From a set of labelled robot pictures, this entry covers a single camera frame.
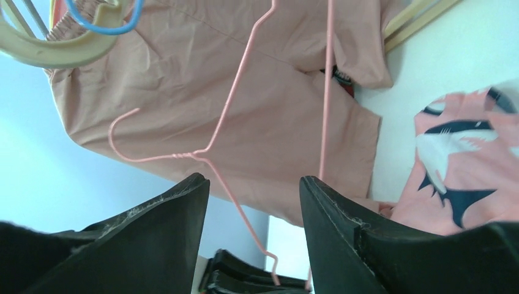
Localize wooden clothes rack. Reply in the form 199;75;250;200
384;0;460;53

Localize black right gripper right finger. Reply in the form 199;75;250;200
299;176;518;294

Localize comic print shorts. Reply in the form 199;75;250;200
331;65;354;97

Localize pink shark print shorts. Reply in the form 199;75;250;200
380;86;518;235

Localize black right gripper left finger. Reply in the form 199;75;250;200
1;173;210;293

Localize pink wire hanger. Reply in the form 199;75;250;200
108;0;335;287

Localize beige wooden hanger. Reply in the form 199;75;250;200
1;1;117;69

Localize blue hanger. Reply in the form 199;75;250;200
65;0;144;36

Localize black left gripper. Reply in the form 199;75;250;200
198;249;310;294

